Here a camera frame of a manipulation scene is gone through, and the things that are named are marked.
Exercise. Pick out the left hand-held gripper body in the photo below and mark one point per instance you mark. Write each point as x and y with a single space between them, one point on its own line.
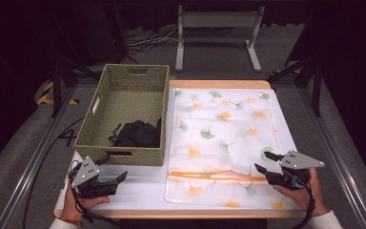
85 173

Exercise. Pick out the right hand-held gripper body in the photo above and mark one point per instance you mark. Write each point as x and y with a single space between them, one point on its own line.
295 160

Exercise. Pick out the black cloth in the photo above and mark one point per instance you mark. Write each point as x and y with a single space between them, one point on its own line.
138 135

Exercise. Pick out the white leaf-print laundry bag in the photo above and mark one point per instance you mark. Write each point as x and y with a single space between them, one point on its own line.
222 140

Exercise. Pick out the green woven basket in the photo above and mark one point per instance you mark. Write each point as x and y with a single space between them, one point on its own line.
124 95

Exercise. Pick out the person's left hand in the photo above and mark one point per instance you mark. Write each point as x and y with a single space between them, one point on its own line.
73 206

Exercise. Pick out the person's right hand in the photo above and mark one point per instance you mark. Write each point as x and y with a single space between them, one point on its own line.
311 197

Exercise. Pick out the white table cover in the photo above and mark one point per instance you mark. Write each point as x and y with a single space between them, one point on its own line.
139 191

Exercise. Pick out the black metal stand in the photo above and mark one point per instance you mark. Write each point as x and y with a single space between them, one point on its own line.
56 86
316 86

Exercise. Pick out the yellow black hazard tape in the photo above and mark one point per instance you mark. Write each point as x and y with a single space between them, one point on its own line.
44 98

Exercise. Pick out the white metal stand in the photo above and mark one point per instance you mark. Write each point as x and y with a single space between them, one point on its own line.
219 19

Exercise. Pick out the aluminium floor rail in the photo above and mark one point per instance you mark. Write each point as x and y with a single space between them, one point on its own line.
336 159
35 165

